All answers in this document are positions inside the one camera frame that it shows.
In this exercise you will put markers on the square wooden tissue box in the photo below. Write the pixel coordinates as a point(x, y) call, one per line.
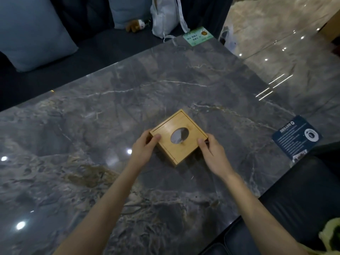
point(178, 136)

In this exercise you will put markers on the dark sofa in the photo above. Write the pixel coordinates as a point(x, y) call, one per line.
point(87, 45)

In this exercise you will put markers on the black leather seat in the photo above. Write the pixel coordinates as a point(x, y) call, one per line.
point(289, 199)

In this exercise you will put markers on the small light blue cushion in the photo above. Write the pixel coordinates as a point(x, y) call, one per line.
point(127, 11)

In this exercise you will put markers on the person's right thumb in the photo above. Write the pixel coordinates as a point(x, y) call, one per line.
point(202, 147)

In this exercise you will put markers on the dark blue printed card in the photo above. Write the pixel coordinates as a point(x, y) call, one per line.
point(297, 138)

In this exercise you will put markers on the person's right forearm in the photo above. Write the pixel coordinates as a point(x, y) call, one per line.
point(261, 220)

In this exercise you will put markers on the clear plastic bag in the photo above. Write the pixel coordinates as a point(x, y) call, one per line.
point(229, 37)

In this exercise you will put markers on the white tote bag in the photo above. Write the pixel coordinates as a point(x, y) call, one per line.
point(167, 15)

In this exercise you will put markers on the brown plush toy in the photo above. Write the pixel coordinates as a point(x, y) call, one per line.
point(136, 25)

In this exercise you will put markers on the large light blue cushion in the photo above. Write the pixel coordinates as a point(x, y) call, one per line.
point(31, 31)

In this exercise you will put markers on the person's left forearm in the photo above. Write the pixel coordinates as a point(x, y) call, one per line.
point(98, 213)

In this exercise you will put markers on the yellow-green garment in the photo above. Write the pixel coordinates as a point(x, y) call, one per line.
point(329, 236)

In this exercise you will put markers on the green printed card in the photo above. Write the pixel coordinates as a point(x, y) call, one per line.
point(198, 36)

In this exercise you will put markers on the person's left hand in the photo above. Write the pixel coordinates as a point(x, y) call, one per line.
point(140, 154)

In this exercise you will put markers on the person's right hand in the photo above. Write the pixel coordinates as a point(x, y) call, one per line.
point(216, 158)

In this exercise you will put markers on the person's left thumb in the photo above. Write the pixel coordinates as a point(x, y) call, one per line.
point(153, 141)

